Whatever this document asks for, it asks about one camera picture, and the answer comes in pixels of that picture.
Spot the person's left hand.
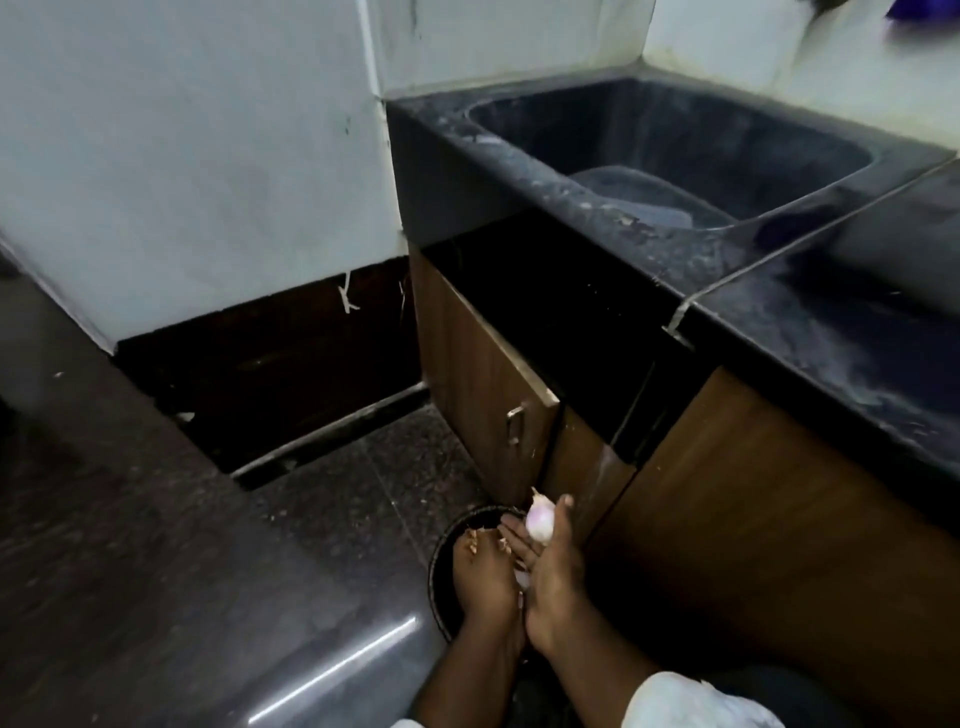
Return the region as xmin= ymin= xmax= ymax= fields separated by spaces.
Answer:
xmin=452 ymin=528 xmax=526 ymax=639

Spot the person's right hand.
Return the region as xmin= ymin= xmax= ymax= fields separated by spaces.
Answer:
xmin=497 ymin=493 xmax=590 ymax=655

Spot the pile of onion peels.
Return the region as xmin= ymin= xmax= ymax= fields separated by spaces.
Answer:
xmin=461 ymin=527 xmax=535 ymax=594

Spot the small brown onion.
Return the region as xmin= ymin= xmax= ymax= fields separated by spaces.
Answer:
xmin=523 ymin=487 xmax=559 ymax=544

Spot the person's left forearm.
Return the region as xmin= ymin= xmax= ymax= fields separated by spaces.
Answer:
xmin=408 ymin=622 xmax=528 ymax=728

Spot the person's right forearm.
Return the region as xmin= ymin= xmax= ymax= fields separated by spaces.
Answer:
xmin=536 ymin=611 xmax=787 ymax=728

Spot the black stone countertop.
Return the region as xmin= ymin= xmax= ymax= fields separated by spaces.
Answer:
xmin=384 ymin=63 xmax=960 ymax=530

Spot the black round waste bin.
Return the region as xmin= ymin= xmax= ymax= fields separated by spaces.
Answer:
xmin=425 ymin=503 xmax=545 ymax=648

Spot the brown wooden cabinet door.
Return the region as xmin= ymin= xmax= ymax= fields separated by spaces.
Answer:
xmin=539 ymin=407 xmax=639 ymax=543
xmin=583 ymin=365 xmax=960 ymax=728
xmin=408 ymin=245 xmax=562 ymax=513

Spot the black kitchen sink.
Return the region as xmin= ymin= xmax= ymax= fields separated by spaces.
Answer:
xmin=463 ymin=74 xmax=880 ymax=234

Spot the purple cloth curtain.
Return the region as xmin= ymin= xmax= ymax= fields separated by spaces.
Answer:
xmin=884 ymin=0 xmax=960 ymax=24

